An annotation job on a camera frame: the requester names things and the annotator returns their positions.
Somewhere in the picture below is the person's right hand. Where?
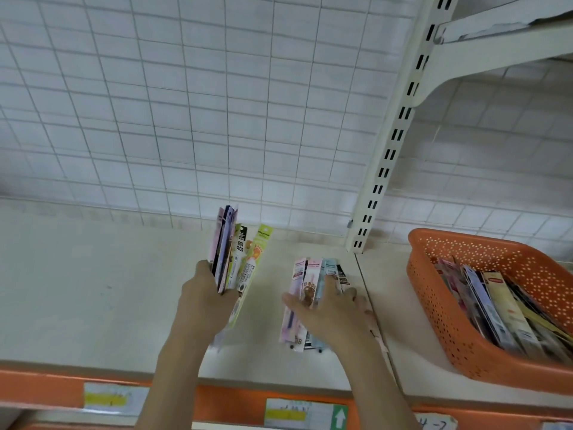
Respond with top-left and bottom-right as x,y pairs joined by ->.
281,275 -> 382,354

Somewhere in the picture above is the person's left hand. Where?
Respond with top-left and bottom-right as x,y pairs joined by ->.
172,259 -> 241,346

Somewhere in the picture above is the lavender pen packet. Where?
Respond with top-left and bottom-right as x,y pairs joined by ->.
278,259 -> 309,346

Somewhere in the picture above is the pink footprint pen packet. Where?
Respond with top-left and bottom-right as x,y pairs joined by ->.
300,258 -> 324,309

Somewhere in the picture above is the light blue pen packet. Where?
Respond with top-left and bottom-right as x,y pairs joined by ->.
309,258 -> 339,352

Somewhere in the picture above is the green and orange pen packet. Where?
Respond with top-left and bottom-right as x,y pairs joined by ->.
227,224 -> 274,330

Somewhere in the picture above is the yellow and black pen packet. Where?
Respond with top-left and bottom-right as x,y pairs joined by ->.
225,223 -> 248,291

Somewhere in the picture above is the purple and black pen packet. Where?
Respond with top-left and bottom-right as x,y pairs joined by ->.
211,205 -> 239,295

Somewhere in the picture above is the pale pink pen packet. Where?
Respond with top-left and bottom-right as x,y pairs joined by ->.
207,206 -> 225,265

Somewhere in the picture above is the person's right forearm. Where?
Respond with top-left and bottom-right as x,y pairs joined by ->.
333,339 -> 420,430

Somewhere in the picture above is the person's left forearm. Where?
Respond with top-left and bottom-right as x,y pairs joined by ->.
134,336 -> 216,430

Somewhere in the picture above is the orange shelf edge strip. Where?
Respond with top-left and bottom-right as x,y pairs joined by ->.
405,400 -> 573,430
0,360 -> 361,430

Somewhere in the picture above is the orange perforated plastic basket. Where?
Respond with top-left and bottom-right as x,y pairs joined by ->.
406,228 -> 573,396

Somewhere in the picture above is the white and yellow price label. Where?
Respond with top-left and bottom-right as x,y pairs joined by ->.
83,382 -> 149,417
264,398 -> 333,430

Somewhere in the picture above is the row of assorted pen packets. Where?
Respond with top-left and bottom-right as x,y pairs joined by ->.
433,257 -> 573,366

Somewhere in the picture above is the white handwritten label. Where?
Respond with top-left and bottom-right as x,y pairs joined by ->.
414,412 -> 459,430

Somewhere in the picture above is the white slotted shelf upright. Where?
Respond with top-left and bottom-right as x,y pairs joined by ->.
344,0 -> 462,255

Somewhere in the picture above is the white wire grid panel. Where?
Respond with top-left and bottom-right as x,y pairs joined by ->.
371,58 -> 573,261
0,0 -> 423,234

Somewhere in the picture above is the white metal shelf with bracket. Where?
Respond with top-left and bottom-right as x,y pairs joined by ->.
409,0 -> 573,109

